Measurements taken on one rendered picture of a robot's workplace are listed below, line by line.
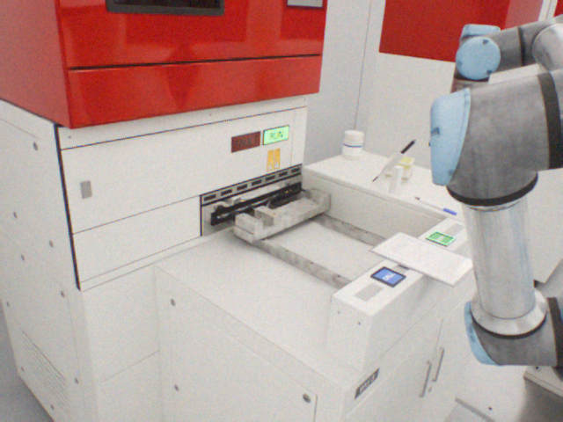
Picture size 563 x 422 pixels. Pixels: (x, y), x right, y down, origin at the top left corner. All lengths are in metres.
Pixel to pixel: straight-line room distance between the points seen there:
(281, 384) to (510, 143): 0.71
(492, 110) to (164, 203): 0.87
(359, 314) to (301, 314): 0.23
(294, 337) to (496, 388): 0.41
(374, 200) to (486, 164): 0.89
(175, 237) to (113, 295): 0.22
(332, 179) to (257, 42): 0.52
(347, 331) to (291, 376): 0.17
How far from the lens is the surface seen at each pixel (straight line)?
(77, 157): 1.09
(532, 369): 1.10
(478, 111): 0.60
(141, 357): 1.44
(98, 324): 1.29
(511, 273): 0.77
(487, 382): 1.06
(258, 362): 1.09
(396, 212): 1.44
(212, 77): 1.19
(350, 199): 1.52
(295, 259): 1.27
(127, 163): 1.15
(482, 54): 0.97
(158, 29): 1.09
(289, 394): 1.06
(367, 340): 0.93
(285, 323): 1.07
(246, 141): 1.38
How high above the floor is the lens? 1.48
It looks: 24 degrees down
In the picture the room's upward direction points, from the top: 4 degrees clockwise
